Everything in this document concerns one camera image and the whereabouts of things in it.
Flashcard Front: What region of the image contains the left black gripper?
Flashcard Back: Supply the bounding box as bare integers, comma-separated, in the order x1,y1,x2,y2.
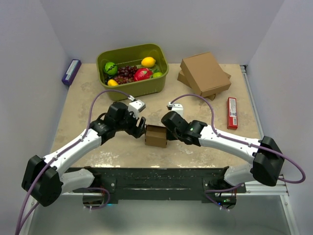
115,107,146,139

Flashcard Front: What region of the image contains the brown cardboard box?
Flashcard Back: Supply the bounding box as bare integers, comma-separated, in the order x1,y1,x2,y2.
145,125,167,148

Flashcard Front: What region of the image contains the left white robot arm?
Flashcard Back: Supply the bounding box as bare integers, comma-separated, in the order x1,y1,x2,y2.
22,100,146,207

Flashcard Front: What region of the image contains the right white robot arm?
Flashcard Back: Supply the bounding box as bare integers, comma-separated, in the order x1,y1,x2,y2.
161,111,284,192

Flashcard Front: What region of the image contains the bottom folded cardboard box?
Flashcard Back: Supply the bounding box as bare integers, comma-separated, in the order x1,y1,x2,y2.
178,70,231,100

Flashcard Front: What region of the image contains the folded cardboard box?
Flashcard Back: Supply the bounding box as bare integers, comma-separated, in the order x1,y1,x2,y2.
178,70,231,100
178,52,231,97

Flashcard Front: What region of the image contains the red flat box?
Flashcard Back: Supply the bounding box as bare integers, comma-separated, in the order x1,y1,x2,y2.
227,97,238,130

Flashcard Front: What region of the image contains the top folded cardboard box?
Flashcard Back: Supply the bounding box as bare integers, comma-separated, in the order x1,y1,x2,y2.
178,52,231,97

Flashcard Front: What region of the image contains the purple white small box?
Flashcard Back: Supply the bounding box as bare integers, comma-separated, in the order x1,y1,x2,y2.
62,59,82,86

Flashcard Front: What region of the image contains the yellow lemon front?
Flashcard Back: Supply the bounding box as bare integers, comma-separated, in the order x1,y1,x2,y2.
107,79,119,87

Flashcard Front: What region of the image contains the yellow lemon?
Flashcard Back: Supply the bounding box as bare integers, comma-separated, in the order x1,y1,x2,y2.
141,57,156,68
107,79,119,87

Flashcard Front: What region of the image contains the red dragon fruit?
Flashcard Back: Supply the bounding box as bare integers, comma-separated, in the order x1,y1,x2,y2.
134,68,153,81

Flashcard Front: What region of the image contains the purple grape bunch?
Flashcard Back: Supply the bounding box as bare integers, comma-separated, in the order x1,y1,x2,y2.
113,66,138,85

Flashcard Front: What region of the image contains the small green lime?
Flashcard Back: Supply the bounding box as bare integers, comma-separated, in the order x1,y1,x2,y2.
153,72,163,78

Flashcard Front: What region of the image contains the yellow lemon back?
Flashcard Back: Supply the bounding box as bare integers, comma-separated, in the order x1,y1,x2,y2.
141,57,156,68

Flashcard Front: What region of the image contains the green round fruit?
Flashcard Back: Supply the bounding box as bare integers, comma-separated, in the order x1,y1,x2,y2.
104,62,118,75

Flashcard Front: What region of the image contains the olive green plastic basket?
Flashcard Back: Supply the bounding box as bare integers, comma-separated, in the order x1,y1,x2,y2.
96,43,169,97

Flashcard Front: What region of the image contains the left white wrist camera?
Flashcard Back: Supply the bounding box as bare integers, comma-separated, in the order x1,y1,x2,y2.
128,100,146,119

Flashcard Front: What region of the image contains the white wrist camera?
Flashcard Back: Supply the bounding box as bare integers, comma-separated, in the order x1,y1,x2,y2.
167,102,184,117
128,100,146,119

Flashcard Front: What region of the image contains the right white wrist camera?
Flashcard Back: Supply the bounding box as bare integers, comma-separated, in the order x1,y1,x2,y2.
167,102,184,117

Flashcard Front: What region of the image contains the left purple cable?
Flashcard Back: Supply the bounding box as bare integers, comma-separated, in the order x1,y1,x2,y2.
14,89,135,235

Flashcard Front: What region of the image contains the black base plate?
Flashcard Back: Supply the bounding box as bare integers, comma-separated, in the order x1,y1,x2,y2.
74,166,236,206

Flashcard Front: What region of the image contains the aluminium frame rail front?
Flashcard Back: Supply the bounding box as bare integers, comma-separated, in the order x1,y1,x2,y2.
245,181,289,196

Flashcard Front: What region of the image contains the aluminium frame rail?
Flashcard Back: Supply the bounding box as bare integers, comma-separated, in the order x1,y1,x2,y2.
239,66,265,146
245,181,289,196

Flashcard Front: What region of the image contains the aluminium frame rail right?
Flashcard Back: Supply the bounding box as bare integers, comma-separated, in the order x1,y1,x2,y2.
239,66,265,146

